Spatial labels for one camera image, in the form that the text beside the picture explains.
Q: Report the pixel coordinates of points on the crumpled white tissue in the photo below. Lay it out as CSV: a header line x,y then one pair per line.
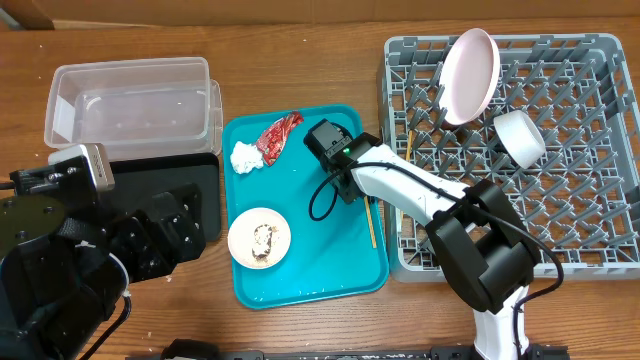
x,y
245,158

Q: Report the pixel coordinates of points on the small pink plate with food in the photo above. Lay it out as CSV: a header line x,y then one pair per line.
x,y
259,238

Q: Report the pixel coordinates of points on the wooden chopstick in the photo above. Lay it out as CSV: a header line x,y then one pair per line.
x,y
370,222
407,158

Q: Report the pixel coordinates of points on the white bowl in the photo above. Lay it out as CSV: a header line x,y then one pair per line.
x,y
520,137

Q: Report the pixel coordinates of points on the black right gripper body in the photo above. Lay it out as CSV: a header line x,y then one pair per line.
x,y
338,180

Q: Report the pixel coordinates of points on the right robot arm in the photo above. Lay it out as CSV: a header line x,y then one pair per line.
x,y
486,254

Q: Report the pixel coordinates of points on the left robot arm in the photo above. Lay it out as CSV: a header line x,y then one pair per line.
x,y
66,260

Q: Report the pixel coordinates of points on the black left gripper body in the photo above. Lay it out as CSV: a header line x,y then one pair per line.
x,y
141,251

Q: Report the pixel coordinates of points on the teal tray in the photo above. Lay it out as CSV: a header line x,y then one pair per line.
x,y
330,253

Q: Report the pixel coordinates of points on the grey dish rack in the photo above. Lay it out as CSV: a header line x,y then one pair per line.
x,y
582,196

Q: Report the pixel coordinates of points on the large pink plate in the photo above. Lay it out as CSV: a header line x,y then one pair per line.
x,y
469,76

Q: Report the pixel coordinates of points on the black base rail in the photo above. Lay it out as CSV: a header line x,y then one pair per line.
x,y
191,349

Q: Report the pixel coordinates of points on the black bin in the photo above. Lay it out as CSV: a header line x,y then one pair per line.
x,y
136,181

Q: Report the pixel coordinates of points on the red snack wrapper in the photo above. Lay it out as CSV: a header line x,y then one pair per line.
x,y
273,140

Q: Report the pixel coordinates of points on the clear plastic bin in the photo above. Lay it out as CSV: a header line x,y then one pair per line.
x,y
136,109

